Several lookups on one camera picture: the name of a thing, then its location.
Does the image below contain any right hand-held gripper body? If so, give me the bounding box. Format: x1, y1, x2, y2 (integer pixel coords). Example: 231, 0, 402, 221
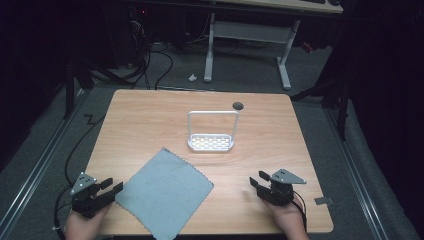
255, 168, 308, 207

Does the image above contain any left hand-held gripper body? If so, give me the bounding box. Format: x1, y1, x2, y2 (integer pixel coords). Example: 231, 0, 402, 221
69, 171, 117, 220

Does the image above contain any person's left hand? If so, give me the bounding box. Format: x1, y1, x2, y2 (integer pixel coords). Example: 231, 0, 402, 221
64, 202, 113, 240

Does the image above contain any person's right hand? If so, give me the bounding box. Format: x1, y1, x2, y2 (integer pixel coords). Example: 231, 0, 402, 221
261, 199, 310, 240

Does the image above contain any grey tape strip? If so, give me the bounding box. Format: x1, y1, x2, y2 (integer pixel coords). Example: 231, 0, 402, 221
313, 196, 334, 206

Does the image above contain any grey cloth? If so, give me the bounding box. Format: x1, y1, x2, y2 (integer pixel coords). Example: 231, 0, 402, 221
114, 147, 215, 240

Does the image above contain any black metal stand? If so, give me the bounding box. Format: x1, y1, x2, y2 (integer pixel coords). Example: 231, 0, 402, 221
62, 46, 96, 120
289, 74, 352, 142

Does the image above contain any white-framed desk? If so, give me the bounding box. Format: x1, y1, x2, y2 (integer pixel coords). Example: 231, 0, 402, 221
203, 0, 345, 92

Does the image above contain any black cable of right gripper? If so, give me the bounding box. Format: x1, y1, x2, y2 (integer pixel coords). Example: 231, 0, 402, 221
291, 193, 308, 233

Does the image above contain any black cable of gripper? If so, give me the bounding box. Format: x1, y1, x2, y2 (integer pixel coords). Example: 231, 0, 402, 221
291, 193, 308, 233
52, 113, 107, 236

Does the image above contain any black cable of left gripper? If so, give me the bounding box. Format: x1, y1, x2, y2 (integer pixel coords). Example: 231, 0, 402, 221
52, 113, 107, 236

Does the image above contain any metal floor rail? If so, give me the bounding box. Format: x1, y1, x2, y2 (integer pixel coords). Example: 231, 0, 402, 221
323, 107, 389, 240
0, 89, 86, 234

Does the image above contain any white rack with handle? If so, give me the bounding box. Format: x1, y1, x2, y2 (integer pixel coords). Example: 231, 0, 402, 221
186, 109, 241, 153

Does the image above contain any bundle of black floor cables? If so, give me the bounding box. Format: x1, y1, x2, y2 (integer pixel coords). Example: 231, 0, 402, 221
128, 13, 175, 90

